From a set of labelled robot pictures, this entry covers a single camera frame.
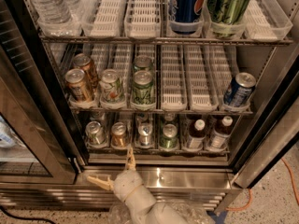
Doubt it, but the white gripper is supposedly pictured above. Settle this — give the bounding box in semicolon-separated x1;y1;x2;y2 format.
87;147;144;203

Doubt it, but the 7up can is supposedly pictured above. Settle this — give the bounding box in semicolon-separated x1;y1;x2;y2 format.
85;121;106;146

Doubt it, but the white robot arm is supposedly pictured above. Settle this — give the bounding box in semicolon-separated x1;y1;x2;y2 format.
87;147;188;224

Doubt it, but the gold can bottom shelf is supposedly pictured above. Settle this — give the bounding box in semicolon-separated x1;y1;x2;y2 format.
111;122;128;147

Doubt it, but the silver slim can bottom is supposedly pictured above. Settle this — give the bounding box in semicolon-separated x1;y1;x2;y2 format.
138;123;153;147

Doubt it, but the green can bottom shelf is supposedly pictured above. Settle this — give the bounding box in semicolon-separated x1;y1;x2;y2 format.
160;124;178;149

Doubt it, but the green can shelf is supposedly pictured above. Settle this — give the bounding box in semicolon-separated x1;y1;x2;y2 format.
160;124;178;149
207;0;249;38

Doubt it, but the green can middle front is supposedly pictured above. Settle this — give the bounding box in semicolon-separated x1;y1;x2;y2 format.
132;70;154;105

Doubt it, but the glass fridge door left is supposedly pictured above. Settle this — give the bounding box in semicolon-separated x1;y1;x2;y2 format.
0;0;77;185

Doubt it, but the white green patterned can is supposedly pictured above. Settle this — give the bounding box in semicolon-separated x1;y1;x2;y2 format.
100;69;124;104

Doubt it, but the gold can front left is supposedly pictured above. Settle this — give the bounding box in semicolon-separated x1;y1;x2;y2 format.
64;68;93;102

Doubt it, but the green can middle rear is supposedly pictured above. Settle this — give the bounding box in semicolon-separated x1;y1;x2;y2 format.
133;55;153;73

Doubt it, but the gold can rear left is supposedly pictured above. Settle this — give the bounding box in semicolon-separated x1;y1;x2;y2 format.
72;53;99;91

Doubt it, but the stainless steel fridge cabinet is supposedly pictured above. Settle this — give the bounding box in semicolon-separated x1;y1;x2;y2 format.
0;0;299;212

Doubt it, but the blue can middle right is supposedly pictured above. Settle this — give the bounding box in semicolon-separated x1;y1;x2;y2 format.
223;72;256;107

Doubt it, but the open fridge door right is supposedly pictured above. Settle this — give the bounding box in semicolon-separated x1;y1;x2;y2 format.
234;98;299;189

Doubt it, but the blue Pepsi can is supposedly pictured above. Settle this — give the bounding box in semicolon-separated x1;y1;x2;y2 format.
168;0;205;35

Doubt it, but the green can top shelf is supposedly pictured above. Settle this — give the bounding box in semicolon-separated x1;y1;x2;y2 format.
207;0;249;38

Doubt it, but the clear plastic bag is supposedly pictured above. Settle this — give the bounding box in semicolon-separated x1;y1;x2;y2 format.
108;201;214;224

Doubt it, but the brown bottle white cap left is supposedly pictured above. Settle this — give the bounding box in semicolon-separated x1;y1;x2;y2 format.
187;119;206;149

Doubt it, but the brown bottle white cap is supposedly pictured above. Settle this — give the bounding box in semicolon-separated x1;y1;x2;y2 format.
187;119;206;149
206;116;233;151

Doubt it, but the brown bottle white cap right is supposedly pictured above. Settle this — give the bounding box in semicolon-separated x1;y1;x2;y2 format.
206;116;233;151

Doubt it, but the blue tape on floor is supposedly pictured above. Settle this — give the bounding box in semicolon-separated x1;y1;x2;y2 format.
207;211;228;224

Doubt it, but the clear water bottle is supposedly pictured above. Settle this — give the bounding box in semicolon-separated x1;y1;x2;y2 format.
31;0;71;24

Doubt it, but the middle wire shelf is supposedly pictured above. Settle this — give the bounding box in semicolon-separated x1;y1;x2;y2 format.
70;106;253;116

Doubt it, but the wire shelf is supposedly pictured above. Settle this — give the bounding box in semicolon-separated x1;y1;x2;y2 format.
70;106;253;116
39;35;293;47

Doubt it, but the black cable on floor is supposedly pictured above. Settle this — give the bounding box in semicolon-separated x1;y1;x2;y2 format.
0;204;57;224

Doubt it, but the top wire shelf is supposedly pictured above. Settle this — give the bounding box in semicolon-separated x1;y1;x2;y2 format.
39;35;293;47

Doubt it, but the orange cable on floor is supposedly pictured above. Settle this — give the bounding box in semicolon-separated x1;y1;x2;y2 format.
225;158;299;212

